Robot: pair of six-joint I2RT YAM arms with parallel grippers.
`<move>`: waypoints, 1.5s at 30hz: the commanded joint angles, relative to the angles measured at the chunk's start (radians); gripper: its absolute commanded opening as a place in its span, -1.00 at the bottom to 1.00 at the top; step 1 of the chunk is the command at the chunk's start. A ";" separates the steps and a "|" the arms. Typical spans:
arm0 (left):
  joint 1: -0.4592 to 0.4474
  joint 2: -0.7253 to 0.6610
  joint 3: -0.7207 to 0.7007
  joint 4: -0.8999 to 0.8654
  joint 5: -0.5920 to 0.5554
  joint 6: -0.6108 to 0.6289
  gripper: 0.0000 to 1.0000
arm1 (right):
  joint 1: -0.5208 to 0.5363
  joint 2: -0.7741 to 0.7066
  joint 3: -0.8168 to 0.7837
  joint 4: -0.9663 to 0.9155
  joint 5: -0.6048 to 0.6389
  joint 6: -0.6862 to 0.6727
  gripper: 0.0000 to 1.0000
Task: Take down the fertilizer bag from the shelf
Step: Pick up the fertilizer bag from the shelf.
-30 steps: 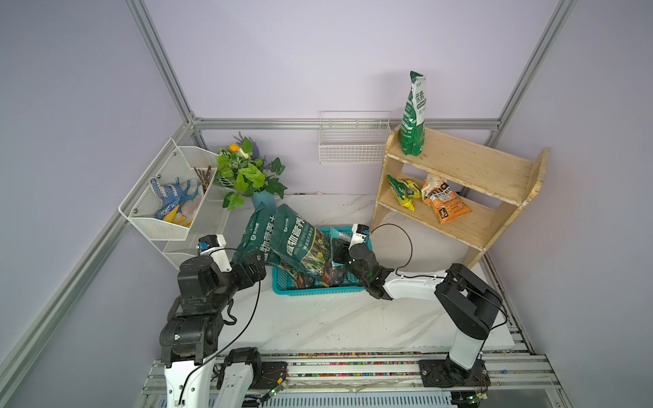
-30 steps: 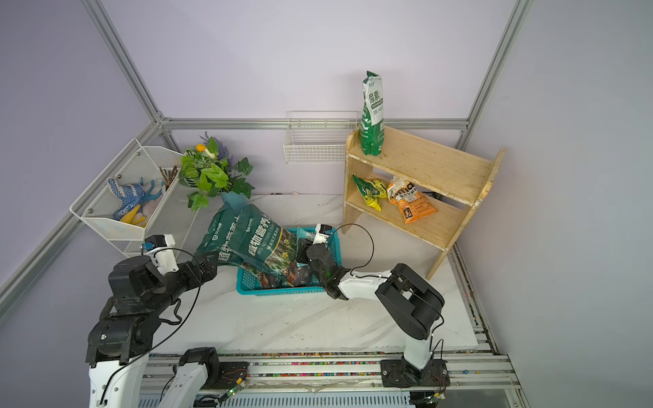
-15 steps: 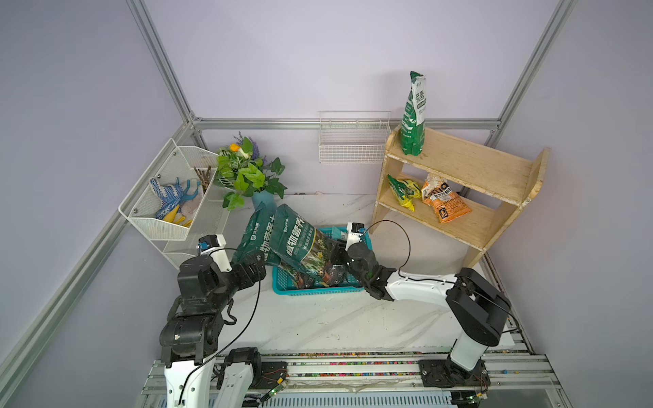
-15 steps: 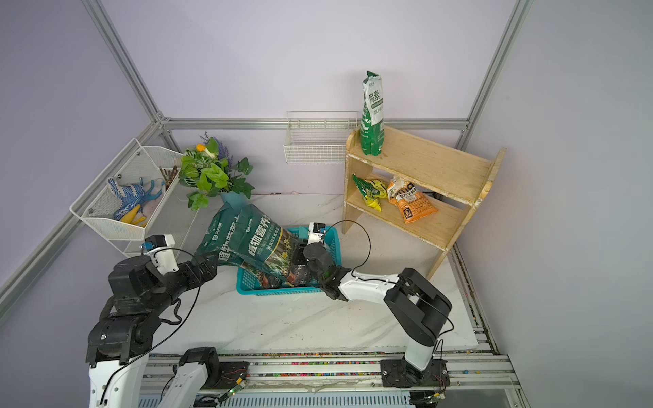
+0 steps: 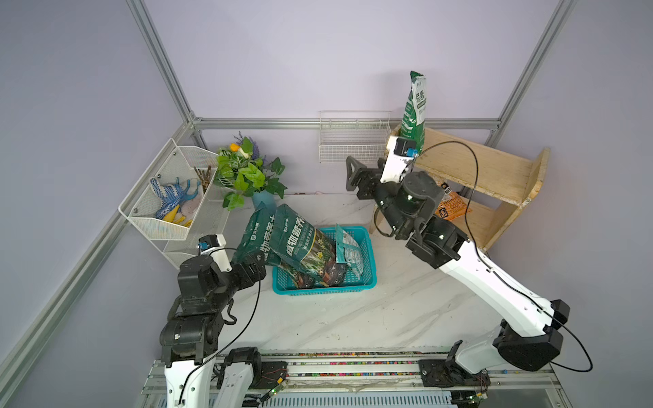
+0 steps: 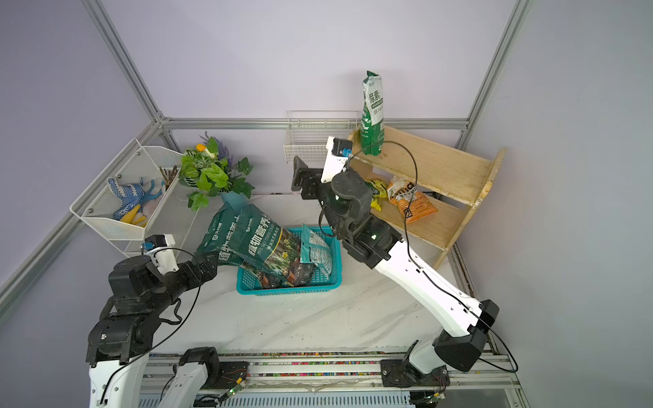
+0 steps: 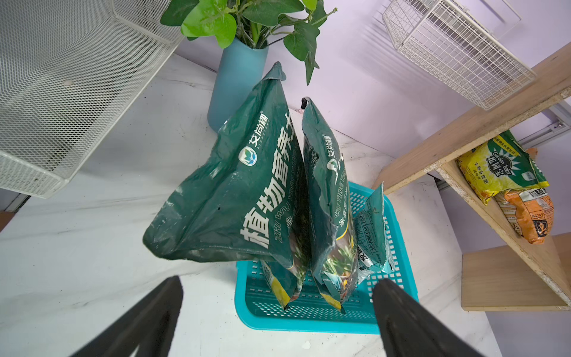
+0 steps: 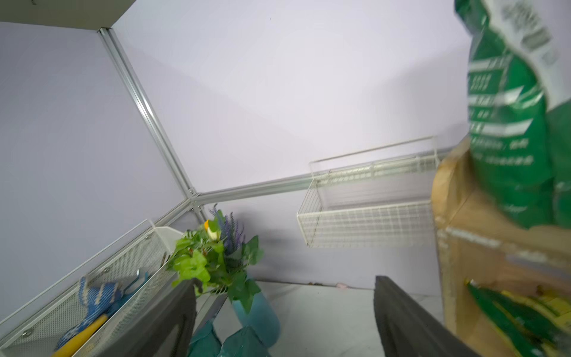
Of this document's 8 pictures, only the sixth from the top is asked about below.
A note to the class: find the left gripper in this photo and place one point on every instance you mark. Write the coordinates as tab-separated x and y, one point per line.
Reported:
209	269

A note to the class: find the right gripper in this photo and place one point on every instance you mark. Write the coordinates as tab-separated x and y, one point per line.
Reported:
308	176

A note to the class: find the teal white fertilizer bag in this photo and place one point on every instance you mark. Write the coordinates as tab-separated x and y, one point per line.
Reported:
315	251

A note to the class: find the dark green soil bag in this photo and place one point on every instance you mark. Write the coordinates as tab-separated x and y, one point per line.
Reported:
269	247
215	247

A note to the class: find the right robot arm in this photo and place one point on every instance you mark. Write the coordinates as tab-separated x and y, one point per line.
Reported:
465	322

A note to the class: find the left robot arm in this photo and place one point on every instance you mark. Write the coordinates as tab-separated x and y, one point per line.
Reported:
120	344

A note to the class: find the yellow green small bag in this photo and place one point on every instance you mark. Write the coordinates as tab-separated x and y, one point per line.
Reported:
378	188

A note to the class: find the green white tall bag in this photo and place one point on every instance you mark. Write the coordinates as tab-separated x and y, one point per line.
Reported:
372	126

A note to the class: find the orange small bag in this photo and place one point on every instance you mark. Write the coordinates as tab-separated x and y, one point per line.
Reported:
412	203

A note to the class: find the teal vase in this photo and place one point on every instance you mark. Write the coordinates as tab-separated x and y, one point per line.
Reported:
237	201

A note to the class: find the yellow toy in rack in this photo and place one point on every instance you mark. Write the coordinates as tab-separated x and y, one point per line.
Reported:
135	217

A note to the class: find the white mesh tiered rack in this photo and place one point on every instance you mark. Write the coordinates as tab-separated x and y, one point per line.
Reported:
168	214

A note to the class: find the brown twigs bundle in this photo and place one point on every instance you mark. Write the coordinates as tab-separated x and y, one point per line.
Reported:
169	175

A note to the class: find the artificial green plant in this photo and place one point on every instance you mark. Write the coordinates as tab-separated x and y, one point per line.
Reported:
210	170

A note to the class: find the blue knitted glove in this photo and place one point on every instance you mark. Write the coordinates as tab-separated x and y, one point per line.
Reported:
131	195

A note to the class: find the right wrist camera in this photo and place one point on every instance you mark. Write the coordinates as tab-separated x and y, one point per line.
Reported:
338	152

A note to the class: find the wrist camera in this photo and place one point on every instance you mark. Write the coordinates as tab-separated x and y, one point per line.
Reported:
338	152
159	248

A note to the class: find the white wire wall basket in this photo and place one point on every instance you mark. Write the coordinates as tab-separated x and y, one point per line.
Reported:
308	132

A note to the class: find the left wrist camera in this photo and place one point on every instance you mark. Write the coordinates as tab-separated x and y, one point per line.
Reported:
159	248

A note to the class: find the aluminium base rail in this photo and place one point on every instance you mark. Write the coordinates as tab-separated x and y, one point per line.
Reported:
316	375

